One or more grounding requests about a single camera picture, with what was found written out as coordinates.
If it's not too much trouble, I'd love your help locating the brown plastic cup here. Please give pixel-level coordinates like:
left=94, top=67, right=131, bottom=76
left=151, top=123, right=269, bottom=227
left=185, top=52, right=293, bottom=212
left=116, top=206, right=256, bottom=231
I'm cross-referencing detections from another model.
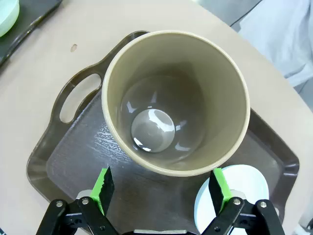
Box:
left=101, top=30, right=251, bottom=177

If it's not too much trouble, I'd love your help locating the light blue bowl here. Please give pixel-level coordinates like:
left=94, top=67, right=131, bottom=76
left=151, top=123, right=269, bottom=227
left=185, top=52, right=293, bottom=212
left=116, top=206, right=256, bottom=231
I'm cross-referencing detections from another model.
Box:
left=194, top=164, right=269, bottom=235

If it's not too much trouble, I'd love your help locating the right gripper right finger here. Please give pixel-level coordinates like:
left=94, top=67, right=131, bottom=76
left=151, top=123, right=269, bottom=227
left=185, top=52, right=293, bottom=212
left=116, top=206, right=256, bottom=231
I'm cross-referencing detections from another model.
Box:
left=199, top=167, right=286, bottom=235

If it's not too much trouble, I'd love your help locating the dark brown serving tray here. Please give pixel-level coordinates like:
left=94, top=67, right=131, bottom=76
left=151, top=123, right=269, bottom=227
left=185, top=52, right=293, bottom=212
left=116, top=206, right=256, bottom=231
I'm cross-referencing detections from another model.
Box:
left=0, top=0, right=64, bottom=68

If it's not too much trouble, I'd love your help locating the brown tray with handles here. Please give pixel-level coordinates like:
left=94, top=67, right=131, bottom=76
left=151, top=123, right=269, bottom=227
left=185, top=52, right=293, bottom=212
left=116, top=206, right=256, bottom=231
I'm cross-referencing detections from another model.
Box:
left=26, top=30, right=300, bottom=235

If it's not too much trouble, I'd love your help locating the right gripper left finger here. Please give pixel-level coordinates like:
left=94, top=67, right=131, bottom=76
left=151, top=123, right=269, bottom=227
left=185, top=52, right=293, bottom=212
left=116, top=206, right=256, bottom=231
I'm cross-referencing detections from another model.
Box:
left=36, top=165, right=123, bottom=235

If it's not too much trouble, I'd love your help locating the mint green bowl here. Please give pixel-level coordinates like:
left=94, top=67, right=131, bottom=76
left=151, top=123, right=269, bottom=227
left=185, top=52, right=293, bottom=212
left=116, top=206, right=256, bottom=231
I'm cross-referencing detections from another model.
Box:
left=0, top=0, right=20, bottom=38

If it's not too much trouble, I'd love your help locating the person in white hooded jacket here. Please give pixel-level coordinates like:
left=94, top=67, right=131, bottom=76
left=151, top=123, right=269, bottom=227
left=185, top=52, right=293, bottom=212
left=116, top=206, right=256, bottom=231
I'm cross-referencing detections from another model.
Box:
left=238, top=0, right=313, bottom=94

